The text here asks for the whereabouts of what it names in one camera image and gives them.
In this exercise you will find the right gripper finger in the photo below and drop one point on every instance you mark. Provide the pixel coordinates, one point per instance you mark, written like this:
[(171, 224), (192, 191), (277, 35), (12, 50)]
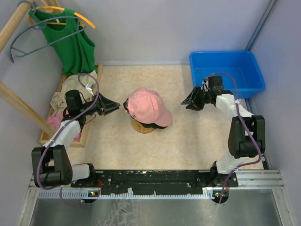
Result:
[(191, 97), (198, 106)]

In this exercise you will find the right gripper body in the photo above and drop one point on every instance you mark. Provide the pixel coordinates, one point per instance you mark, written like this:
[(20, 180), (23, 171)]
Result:
[(205, 94)]

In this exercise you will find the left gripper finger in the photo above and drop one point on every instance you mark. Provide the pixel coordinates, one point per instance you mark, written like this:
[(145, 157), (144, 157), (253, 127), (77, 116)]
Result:
[(108, 104), (109, 110)]

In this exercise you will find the wooden hat stand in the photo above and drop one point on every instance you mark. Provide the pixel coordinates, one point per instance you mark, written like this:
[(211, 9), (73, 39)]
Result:
[(138, 127)]

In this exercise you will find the pink cap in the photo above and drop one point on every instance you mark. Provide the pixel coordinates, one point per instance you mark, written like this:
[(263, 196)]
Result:
[(147, 107)]

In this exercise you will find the black baseball cap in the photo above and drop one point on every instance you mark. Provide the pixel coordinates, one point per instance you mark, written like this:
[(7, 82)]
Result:
[(147, 126)]

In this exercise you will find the wooden clothes rack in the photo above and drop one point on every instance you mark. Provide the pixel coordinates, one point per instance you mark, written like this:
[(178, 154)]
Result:
[(12, 98)]

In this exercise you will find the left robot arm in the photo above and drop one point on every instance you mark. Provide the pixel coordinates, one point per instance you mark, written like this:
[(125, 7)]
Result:
[(50, 162)]

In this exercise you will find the cream cloth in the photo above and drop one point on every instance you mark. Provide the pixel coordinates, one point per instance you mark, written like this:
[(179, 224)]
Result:
[(58, 102)]

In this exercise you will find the blue plastic bin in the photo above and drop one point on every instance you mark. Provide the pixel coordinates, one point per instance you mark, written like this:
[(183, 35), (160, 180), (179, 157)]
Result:
[(237, 68)]

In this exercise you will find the pink cloth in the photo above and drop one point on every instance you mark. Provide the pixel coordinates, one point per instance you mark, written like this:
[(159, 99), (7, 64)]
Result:
[(55, 119)]

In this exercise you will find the green tank top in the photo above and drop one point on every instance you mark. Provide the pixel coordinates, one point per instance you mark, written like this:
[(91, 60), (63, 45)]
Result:
[(76, 52)]

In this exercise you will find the grey-blue hanger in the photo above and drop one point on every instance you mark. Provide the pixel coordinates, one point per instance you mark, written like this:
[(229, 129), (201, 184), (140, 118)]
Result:
[(32, 39)]

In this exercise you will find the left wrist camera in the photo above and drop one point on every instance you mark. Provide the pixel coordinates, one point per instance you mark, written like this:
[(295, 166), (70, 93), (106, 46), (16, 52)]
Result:
[(90, 87)]

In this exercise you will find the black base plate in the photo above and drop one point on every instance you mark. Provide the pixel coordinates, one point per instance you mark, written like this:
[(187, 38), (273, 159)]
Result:
[(147, 182)]

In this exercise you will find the aluminium frame rail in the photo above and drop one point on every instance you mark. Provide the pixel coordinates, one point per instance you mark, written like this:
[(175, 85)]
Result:
[(240, 180)]

